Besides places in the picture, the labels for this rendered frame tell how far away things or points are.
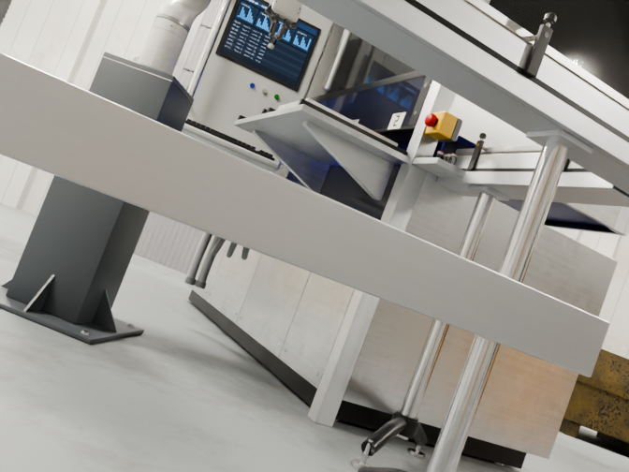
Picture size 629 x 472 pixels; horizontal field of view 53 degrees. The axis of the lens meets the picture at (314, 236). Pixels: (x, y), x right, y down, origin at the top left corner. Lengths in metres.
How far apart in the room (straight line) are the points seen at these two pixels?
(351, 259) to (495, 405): 1.44
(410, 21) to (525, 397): 1.69
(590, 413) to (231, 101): 3.32
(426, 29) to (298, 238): 0.39
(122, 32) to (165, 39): 4.40
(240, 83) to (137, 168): 1.99
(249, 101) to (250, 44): 0.25
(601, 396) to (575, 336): 3.58
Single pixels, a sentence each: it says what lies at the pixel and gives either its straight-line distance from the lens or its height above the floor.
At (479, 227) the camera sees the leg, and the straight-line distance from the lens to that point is 1.89.
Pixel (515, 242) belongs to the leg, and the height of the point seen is 0.62.
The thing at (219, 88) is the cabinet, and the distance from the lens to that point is 2.85.
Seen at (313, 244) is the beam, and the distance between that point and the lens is 0.98.
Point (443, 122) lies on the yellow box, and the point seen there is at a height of 1.00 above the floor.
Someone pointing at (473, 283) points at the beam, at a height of 0.51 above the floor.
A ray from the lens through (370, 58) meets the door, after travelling 2.69.
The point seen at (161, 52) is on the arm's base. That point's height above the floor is 0.93.
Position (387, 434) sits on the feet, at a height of 0.10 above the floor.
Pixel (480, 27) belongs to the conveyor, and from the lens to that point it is 1.13.
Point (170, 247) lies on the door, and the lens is 5.94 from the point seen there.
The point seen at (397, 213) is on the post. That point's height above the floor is 0.70.
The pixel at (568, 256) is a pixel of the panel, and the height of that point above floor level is 0.82.
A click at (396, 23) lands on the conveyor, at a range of 1.05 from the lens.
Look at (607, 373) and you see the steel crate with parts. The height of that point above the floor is 0.50.
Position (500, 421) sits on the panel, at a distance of 2.41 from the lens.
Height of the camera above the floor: 0.43
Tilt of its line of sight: 3 degrees up
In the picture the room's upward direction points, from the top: 21 degrees clockwise
